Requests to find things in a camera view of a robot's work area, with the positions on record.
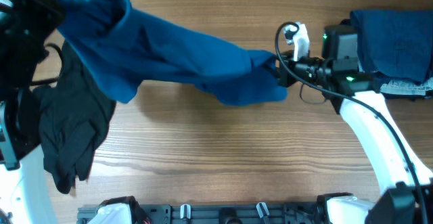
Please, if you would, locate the blue t-shirt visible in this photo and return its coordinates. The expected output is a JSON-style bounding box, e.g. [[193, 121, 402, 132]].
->
[[58, 0, 287, 106]]

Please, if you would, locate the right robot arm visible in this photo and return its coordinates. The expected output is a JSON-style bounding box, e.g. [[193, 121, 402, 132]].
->
[[275, 22, 432, 223]]

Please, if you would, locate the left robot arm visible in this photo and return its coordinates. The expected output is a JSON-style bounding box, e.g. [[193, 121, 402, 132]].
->
[[1, 0, 65, 223]]

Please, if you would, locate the folded black garment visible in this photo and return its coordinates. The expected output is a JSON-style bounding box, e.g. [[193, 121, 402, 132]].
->
[[340, 18, 433, 101]]

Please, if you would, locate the folded navy garment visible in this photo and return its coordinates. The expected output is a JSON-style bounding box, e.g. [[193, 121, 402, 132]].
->
[[350, 9, 432, 83]]

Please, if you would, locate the right black cable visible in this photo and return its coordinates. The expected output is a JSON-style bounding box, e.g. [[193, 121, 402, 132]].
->
[[274, 21, 430, 224]]

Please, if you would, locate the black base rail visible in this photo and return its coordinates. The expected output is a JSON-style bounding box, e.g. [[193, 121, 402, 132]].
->
[[76, 202, 325, 224]]

